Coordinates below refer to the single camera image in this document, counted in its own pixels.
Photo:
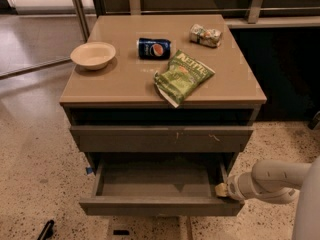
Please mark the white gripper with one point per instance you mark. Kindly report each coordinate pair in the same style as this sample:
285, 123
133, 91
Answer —
234, 187

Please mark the grey drawer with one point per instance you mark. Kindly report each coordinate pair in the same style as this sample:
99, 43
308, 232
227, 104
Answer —
161, 139
159, 186

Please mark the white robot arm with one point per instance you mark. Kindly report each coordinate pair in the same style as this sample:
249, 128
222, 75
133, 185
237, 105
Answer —
280, 182

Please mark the grey drawer cabinet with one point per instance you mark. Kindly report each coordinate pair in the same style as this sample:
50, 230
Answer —
124, 93

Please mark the grey top drawer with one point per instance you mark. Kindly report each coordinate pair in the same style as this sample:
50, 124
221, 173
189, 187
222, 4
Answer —
161, 139

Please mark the dark object at right edge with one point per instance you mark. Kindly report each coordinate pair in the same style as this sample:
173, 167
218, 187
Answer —
314, 122

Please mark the green chip bag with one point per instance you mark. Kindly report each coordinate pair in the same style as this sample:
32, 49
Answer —
183, 75

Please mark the white wrapped snack packet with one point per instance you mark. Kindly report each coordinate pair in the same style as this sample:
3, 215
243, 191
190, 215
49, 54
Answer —
206, 37

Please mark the blue pepsi can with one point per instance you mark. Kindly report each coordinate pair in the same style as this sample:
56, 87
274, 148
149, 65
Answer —
158, 49

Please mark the black object on floor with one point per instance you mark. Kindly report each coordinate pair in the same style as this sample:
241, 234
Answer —
47, 231

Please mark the cream white bowl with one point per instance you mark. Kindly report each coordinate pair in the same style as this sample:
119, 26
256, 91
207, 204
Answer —
93, 55

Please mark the grey metal railing frame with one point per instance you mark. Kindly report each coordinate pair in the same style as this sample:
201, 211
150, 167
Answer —
239, 13

